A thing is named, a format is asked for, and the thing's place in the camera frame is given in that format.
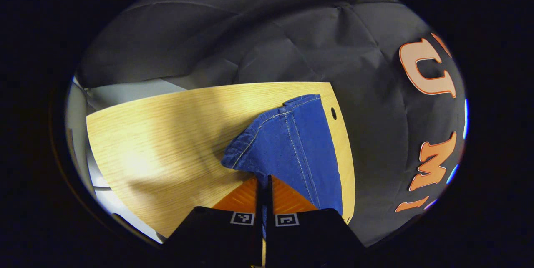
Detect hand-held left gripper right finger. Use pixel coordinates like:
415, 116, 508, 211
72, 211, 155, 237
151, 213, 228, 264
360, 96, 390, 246
267, 175, 365, 267

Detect blue denim jeans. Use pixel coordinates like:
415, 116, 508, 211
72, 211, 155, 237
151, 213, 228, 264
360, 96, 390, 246
221, 94, 344, 239

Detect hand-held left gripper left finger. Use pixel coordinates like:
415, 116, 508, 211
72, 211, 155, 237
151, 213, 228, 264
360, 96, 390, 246
164, 175, 264, 267

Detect black backdrop cloth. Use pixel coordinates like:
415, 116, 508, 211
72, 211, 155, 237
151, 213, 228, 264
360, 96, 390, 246
76, 0, 467, 248

